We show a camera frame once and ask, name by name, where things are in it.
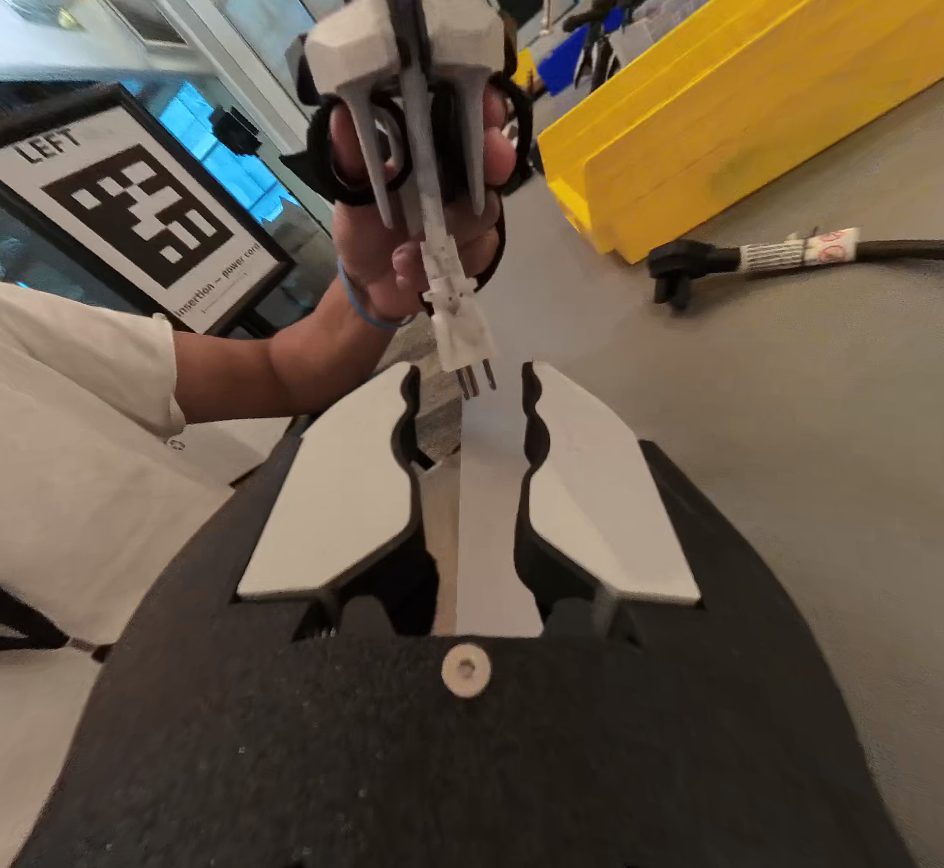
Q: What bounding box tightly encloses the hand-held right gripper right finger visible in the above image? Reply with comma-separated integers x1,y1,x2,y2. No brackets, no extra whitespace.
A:
515,361,703,638

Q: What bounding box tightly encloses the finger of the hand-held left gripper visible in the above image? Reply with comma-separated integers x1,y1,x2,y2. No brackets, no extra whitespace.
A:
304,0,407,230
422,0,507,219

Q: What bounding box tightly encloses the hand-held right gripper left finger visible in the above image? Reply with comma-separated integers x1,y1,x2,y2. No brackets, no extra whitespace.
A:
236,363,440,637

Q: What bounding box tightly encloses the white extension cord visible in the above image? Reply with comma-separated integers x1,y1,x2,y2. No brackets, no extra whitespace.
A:
372,0,499,397

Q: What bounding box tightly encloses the black power strip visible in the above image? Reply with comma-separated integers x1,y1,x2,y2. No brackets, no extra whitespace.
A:
648,227,944,312

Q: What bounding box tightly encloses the yellow plastic bin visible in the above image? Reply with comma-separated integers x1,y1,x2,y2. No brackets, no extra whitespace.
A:
537,0,944,266

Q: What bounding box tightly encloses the person's left hand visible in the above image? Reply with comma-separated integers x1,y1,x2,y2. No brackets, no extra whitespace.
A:
328,90,521,327

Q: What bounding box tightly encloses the small blue bin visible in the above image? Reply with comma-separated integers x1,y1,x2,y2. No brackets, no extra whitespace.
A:
537,28,591,96

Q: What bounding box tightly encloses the white cardboard box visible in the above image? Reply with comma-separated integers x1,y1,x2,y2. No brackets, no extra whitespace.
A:
166,414,296,487

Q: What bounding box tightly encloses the black tripod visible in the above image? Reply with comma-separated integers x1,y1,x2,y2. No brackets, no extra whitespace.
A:
564,0,668,98

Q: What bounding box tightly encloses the blue wrist band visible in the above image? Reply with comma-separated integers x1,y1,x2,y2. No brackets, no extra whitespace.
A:
337,258,415,332

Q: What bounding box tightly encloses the black framed marker sign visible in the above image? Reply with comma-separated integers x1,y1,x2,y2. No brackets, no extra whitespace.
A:
0,83,297,336

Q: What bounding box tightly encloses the black wall device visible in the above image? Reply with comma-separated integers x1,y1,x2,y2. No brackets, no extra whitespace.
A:
208,107,261,155

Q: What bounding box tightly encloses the black strap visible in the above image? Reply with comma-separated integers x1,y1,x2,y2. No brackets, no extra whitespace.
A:
0,588,112,663

